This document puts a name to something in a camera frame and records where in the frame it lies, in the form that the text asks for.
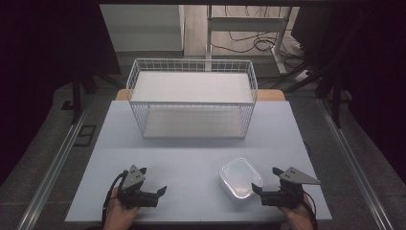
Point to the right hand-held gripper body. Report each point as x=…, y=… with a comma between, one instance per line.
x=288, y=190

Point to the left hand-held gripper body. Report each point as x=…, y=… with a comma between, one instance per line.
x=134, y=179

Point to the white plastic lidded container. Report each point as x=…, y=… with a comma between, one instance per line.
x=240, y=179

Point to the person's right hand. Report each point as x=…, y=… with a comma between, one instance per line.
x=298, y=216

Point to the person's left hand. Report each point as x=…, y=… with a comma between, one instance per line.
x=118, y=214

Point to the wooden table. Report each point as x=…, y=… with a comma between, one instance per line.
x=271, y=95

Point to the black metal stand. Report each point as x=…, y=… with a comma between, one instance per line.
x=335, y=96
x=76, y=96

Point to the white power strip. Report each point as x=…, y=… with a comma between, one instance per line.
x=301, y=75

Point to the white cabinet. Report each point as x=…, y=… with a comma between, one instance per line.
x=143, y=28

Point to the dark curtain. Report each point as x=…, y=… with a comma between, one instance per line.
x=373, y=64
x=38, y=48

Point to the black floor bracket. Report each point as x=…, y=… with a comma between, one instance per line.
x=85, y=135

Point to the aluminium floor rail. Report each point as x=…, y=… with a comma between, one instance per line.
x=54, y=169
x=354, y=166

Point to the white metal desk frame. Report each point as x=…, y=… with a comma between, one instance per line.
x=245, y=24

